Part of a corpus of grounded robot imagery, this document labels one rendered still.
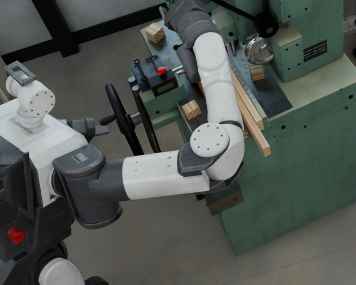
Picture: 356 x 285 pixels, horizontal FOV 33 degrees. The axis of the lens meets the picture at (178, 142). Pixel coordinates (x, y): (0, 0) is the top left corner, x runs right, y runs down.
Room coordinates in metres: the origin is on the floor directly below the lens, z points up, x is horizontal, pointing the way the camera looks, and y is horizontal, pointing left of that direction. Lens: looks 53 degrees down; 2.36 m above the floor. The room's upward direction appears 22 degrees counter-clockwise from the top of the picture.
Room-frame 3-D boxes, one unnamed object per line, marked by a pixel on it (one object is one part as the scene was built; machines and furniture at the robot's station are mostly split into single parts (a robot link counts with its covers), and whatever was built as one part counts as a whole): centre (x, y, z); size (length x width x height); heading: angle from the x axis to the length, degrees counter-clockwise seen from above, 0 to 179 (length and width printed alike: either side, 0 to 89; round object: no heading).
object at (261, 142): (1.23, -0.21, 0.92); 0.60 x 0.02 x 0.04; 3
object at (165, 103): (1.30, -0.01, 0.91); 0.15 x 0.14 x 0.09; 3
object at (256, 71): (1.30, -0.33, 0.82); 0.04 x 0.04 x 0.04; 79
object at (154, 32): (1.54, -0.06, 0.92); 0.05 x 0.04 x 0.04; 119
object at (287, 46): (1.18, -0.39, 1.02); 0.09 x 0.07 x 0.12; 3
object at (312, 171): (1.33, -0.32, 0.36); 0.58 x 0.45 x 0.71; 93
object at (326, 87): (1.33, -0.32, 0.76); 0.57 x 0.45 x 0.09; 93
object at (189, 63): (0.97, -0.13, 1.32); 0.11 x 0.11 x 0.11; 3
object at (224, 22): (1.32, -0.22, 1.03); 0.14 x 0.07 x 0.09; 93
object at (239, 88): (1.31, -0.22, 0.92); 0.60 x 0.02 x 0.05; 3
